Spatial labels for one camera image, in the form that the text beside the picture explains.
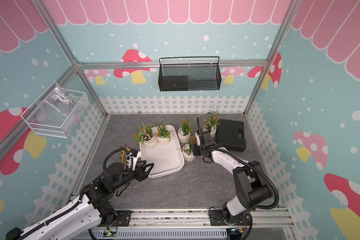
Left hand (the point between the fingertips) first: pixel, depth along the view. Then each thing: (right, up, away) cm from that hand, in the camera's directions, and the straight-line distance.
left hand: (150, 166), depth 76 cm
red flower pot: (+19, +6, +14) cm, 25 cm away
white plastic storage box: (+6, 0, +19) cm, 20 cm away
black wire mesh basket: (+21, +55, +22) cm, 63 cm away
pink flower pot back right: (+35, +24, +21) cm, 48 cm away
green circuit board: (-19, -32, -3) cm, 38 cm away
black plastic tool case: (+49, +15, +25) cm, 57 cm away
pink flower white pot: (-6, +14, +13) cm, 20 cm away
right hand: (+24, +7, +17) cm, 30 cm away
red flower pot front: (+4, +15, +17) cm, 23 cm away
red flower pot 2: (+18, +17, +23) cm, 34 cm away
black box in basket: (+12, +46, +12) cm, 49 cm away
